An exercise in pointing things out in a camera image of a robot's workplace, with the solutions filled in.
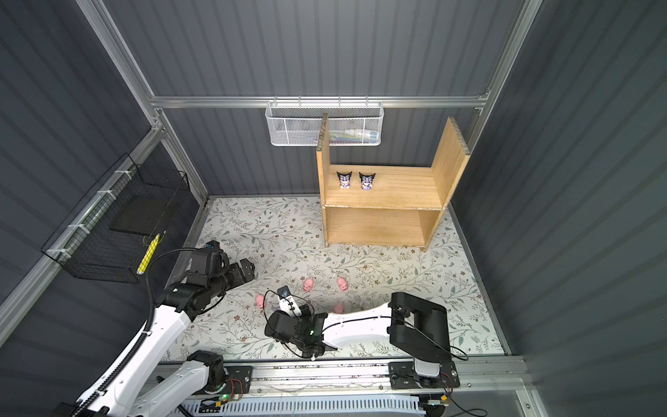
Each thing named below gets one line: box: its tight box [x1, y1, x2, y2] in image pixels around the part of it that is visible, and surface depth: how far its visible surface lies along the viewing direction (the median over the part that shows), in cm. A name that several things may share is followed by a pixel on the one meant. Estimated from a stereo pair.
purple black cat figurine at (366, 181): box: [358, 172, 377, 192], surface depth 82 cm
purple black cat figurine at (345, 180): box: [336, 170, 353, 190], surface depth 84 cm
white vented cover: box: [176, 397, 425, 417], surface depth 72 cm
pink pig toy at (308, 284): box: [303, 278, 315, 292], surface depth 93 cm
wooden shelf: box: [316, 112, 471, 252], surface depth 86 cm
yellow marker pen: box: [136, 232, 161, 276], surface depth 69 cm
